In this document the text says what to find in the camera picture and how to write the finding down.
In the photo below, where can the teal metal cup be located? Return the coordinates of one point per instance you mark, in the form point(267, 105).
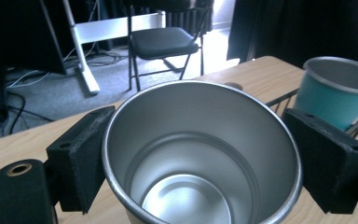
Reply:
point(332, 99)

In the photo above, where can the black panel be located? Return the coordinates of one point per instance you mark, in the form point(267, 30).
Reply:
point(18, 34)

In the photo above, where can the white metal stand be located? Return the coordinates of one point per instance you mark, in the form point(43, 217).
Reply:
point(85, 71)

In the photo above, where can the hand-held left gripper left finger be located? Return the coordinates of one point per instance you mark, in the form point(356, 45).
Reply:
point(80, 161)

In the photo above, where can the black folding chair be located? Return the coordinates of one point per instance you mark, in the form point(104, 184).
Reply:
point(164, 42)

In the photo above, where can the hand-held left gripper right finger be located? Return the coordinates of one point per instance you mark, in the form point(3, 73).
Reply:
point(329, 161)

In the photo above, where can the dark curtain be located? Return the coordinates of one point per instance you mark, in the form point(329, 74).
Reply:
point(307, 28)

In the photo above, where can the silver metal cup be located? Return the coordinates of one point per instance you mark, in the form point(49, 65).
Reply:
point(199, 130)

